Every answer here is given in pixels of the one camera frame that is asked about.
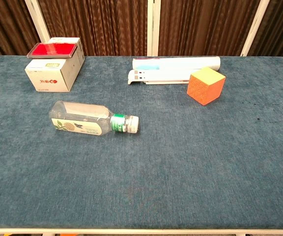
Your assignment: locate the white bottle cap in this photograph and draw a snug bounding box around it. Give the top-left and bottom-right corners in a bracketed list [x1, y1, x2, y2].
[128, 115, 140, 134]

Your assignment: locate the clear plastic water bottle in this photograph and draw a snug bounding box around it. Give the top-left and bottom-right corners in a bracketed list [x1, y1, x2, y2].
[48, 100, 133, 136]

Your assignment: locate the white flat plastic holder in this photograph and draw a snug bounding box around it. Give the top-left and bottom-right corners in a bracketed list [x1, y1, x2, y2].
[127, 69, 194, 86]

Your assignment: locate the blue table cloth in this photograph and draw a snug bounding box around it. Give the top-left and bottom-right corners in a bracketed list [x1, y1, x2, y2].
[0, 55, 283, 230]

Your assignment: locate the orange yellow foam cube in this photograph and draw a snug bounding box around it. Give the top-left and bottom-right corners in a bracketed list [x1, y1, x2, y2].
[186, 66, 226, 106]

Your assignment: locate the white cylindrical tube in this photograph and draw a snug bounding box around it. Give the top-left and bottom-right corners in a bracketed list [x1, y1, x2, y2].
[132, 56, 222, 72]

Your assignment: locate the white cardboard box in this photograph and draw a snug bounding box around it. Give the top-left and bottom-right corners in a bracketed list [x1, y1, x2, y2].
[25, 37, 85, 93]

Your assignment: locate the brown curtain panel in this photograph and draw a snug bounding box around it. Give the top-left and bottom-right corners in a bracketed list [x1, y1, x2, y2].
[158, 0, 262, 57]
[0, 0, 41, 65]
[37, 0, 148, 57]
[248, 0, 283, 59]

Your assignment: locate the red ink pad case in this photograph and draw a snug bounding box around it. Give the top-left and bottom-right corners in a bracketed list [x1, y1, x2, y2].
[27, 42, 78, 59]

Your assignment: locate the white frame post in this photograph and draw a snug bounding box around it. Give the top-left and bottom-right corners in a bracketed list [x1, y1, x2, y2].
[146, 0, 162, 57]
[239, 0, 271, 57]
[25, 0, 52, 44]

